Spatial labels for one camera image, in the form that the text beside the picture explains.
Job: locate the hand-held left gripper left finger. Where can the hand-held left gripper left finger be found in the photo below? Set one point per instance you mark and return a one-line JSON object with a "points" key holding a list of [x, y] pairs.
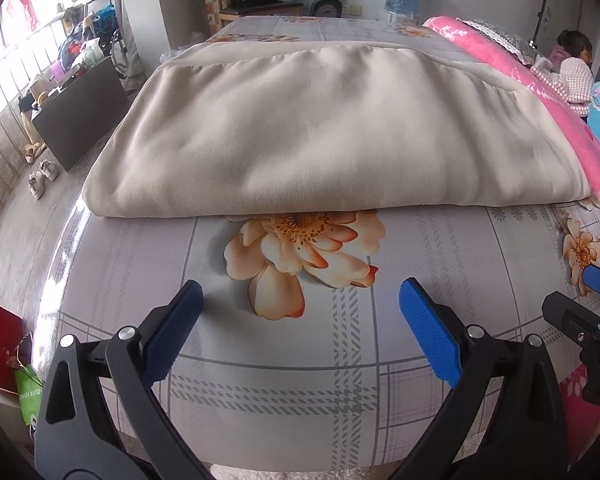
{"points": [[177, 325]]}

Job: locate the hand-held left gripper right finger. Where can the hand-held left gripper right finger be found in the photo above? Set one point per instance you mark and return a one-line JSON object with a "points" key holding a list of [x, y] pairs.
{"points": [[430, 332]]}

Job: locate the beige jacket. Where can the beige jacket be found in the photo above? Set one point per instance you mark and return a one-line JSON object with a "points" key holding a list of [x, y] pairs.
{"points": [[305, 135]]}

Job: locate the hanging pink clothes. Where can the hanging pink clothes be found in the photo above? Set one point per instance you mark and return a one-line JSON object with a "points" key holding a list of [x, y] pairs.
{"points": [[22, 2]]}

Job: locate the bed with floral sheet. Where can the bed with floral sheet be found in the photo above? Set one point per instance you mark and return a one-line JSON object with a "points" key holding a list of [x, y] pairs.
{"points": [[330, 385]]}

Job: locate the green paper bag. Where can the green paper bag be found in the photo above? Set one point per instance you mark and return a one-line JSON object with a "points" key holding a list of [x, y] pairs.
{"points": [[29, 400]]}

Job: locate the red paper bag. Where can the red paper bag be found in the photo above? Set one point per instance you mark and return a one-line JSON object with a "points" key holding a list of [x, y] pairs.
{"points": [[0, 345]]}

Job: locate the beige shoe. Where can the beige shoe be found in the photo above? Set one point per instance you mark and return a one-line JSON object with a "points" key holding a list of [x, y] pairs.
{"points": [[49, 171], [37, 185]]}

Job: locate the pink checked cloth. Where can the pink checked cloth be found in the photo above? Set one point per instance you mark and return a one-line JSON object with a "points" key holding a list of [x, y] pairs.
{"points": [[572, 85]]}

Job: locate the tan slippers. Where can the tan slippers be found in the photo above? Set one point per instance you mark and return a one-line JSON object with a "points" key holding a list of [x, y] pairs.
{"points": [[34, 152]]}

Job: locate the dark low cabinet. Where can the dark low cabinet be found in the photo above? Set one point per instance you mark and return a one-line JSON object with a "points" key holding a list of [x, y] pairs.
{"points": [[80, 115]]}

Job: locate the pink floral blanket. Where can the pink floral blanket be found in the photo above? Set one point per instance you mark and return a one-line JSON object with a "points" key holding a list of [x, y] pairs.
{"points": [[495, 55]]}

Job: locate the grey lace pillow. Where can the grey lace pillow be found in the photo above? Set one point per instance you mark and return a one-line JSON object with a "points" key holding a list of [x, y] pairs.
{"points": [[500, 37]]}

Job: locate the black spoked wheel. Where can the black spoked wheel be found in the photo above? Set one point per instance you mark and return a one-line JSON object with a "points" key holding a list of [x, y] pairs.
{"points": [[120, 55]]}

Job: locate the pile of clutter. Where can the pile of clutter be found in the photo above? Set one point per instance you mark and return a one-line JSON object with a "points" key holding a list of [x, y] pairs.
{"points": [[85, 45]]}

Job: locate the white water dispenser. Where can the white water dispenser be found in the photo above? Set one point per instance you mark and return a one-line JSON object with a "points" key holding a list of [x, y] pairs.
{"points": [[395, 16]]}

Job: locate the small black fan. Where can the small black fan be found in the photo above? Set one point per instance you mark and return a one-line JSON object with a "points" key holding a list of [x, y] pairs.
{"points": [[325, 7]]}

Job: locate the white wall socket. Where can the white wall socket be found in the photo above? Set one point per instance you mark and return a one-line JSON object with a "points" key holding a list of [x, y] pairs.
{"points": [[352, 10]]}

